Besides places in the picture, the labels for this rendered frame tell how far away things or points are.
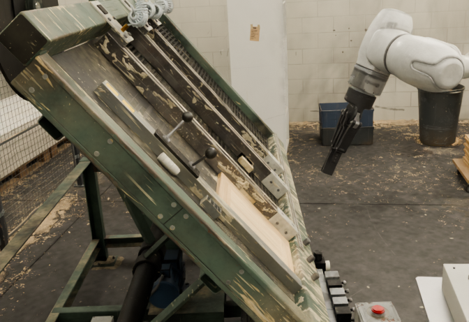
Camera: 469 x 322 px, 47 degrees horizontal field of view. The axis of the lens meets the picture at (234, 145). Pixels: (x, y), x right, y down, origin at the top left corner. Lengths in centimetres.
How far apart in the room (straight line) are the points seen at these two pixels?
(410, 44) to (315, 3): 587
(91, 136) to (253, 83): 449
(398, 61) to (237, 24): 459
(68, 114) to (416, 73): 87
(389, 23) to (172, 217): 76
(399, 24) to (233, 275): 81
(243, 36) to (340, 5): 177
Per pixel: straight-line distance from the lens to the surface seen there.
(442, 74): 122
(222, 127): 251
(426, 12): 726
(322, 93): 728
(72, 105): 146
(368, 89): 137
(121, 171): 148
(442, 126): 637
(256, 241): 181
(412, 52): 125
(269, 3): 575
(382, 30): 135
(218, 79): 353
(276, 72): 582
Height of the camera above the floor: 192
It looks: 17 degrees down
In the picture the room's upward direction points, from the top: 3 degrees counter-clockwise
